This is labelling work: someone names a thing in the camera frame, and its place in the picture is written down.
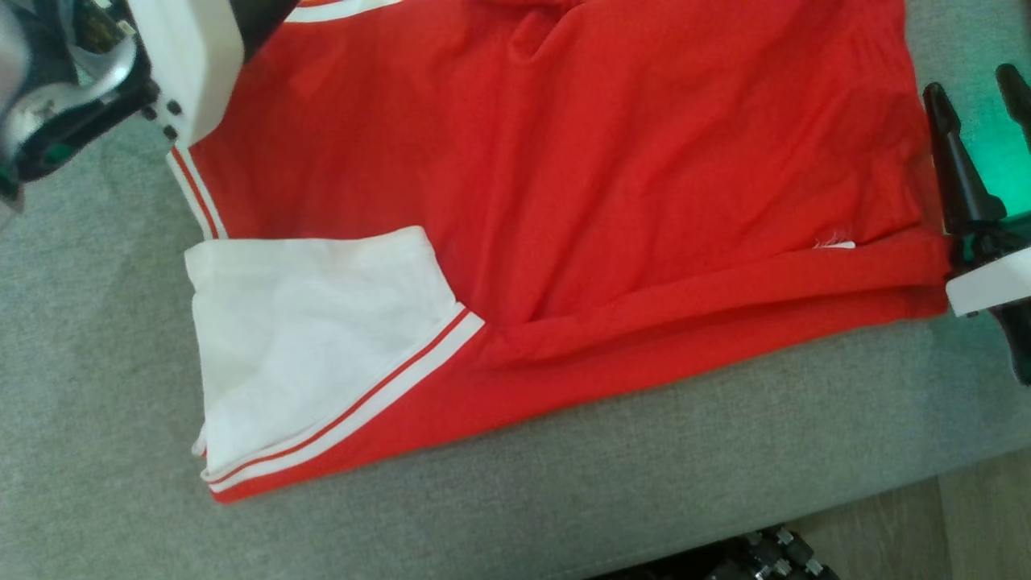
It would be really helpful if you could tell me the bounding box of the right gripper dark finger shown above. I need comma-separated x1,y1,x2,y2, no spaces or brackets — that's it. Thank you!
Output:
994,64,1031,154
921,81,1008,237

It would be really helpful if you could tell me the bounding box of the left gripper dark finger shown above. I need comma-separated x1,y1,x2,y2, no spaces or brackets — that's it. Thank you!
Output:
231,0,301,65

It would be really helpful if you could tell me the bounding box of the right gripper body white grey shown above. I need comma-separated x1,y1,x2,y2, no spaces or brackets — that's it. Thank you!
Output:
943,211,1031,388

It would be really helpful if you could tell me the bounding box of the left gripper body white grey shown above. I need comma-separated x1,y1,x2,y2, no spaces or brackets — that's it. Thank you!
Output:
0,0,247,213

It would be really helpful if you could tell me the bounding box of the red and white jersey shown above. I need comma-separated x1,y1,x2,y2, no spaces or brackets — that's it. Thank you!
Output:
166,0,953,505

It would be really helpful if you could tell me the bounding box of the grey fabric sofa seat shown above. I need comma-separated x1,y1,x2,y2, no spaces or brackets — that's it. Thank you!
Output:
0,0,1031,580

